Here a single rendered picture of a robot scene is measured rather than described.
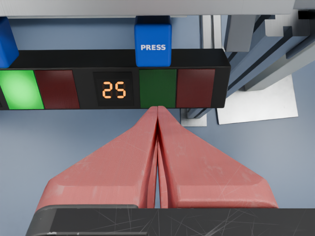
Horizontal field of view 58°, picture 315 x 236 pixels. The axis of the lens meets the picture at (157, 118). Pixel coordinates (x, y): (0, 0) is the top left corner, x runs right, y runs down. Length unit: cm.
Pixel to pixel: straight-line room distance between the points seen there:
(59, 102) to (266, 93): 78
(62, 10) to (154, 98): 10
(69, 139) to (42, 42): 33
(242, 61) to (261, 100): 61
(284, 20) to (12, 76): 24
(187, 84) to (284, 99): 76
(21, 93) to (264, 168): 80
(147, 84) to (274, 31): 13
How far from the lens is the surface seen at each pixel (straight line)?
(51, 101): 25
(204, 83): 23
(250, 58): 34
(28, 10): 19
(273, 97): 96
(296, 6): 20
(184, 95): 23
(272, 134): 96
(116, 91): 23
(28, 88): 25
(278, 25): 29
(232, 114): 91
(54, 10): 18
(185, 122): 89
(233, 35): 25
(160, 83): 23
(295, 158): 98
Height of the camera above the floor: 88
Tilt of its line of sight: 83 degrees down
